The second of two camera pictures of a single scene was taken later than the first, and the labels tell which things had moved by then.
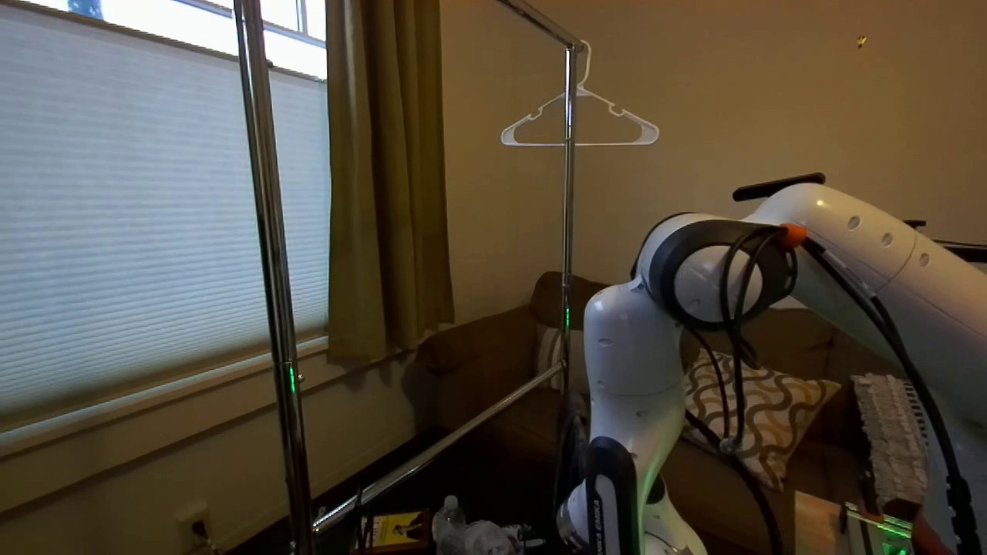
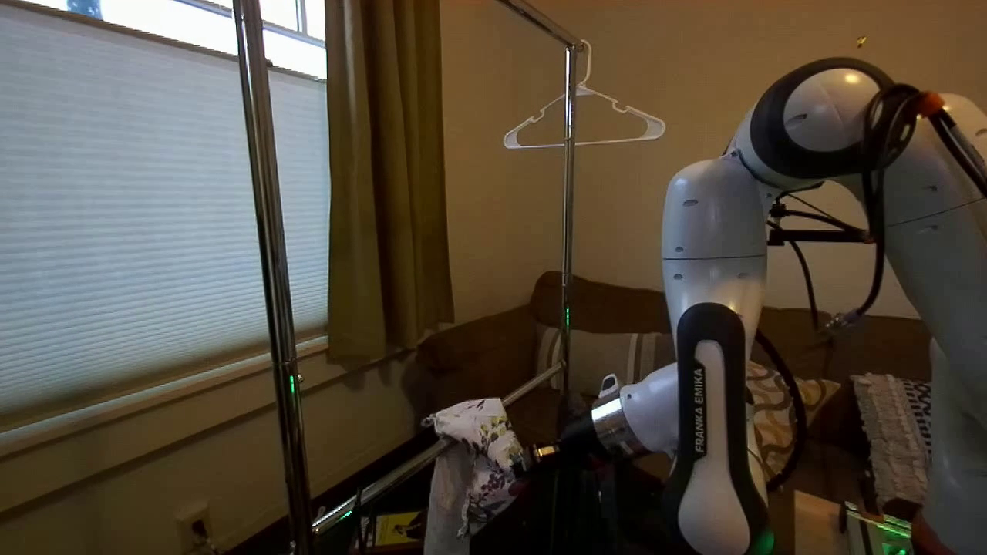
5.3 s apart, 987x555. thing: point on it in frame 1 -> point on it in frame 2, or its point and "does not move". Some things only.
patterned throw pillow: x=753 y=414 does not move
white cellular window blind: x=127 y=207 does not move
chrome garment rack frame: x=565 y=47 does not move
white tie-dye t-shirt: x=453 y=533 -> x=476 y=469
